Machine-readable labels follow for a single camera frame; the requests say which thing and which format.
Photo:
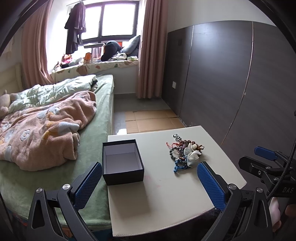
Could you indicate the green bed mattress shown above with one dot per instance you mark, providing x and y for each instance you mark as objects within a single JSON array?
[{"x": 18, "y": 186}]

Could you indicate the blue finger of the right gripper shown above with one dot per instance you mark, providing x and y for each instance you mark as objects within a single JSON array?
[{"x": 265, "y": 153}]

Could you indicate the beige plush toy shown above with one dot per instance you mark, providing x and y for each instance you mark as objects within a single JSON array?
[{"x": 5, "y": 102}]

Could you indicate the grey pillow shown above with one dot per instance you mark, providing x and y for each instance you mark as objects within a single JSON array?
[{"x": 132, "y": 47}]

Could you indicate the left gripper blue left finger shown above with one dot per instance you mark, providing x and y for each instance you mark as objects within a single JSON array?
[{"x": 85, "y": 184}]

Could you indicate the pink curtain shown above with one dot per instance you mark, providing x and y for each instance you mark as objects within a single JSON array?
[
  {"x": 34, "y": 57},
  {"x": 152, "y": 49}
]

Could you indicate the black bag on sill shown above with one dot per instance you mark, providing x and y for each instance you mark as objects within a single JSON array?
[{"x": 111, "y": 48}]

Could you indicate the cream padded headboard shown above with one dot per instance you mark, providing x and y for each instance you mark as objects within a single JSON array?
[{"x": 11, "y": 79}]

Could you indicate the flattened cardboard sheets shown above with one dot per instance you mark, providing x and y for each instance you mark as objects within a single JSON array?
[{"x": 151, "y": 121}]

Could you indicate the pink fleece blanket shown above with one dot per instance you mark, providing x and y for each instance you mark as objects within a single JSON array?
[{"x": 47, "y": 136}]

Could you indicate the silver metal charm keychain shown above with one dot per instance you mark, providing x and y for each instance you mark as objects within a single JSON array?
[{"x": 177, "y": 137}]

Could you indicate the window with dark frame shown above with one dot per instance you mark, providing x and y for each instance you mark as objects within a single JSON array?
[{"x": 110, "y": 20}]

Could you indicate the patterned window seat cushion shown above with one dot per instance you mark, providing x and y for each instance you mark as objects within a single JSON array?
[{"x": 89, "y": 69}]

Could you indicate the light green quilt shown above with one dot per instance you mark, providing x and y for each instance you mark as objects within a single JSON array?
[{"x": 44, "y": 95}]

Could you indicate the right hand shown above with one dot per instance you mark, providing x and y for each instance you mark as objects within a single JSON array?
[{"x": 274, "y": 210}]

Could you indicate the dark hanging clothes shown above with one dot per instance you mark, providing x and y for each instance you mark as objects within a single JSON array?
[{"x": 75, "y": 26}]

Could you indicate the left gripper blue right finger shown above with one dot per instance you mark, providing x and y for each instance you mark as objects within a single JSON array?
[{"x": 211, "y": 185}]

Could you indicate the right pink curtain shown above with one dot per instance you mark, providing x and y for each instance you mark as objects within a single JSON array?
[{"x": 152, "y": 49}]

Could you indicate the white wall socket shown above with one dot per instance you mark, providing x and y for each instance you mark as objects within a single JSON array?
[{"x": 174, "y": 84}]

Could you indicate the orange item on sill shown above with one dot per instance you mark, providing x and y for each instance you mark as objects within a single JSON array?
[{"x": 87, "y": 58}]

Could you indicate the black jewelry box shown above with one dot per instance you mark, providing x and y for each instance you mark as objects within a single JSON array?
[{"x": 122, "y": 162}]

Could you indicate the left pink curtain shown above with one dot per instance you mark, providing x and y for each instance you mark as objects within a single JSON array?
[{"x": 34, "y": 57}]

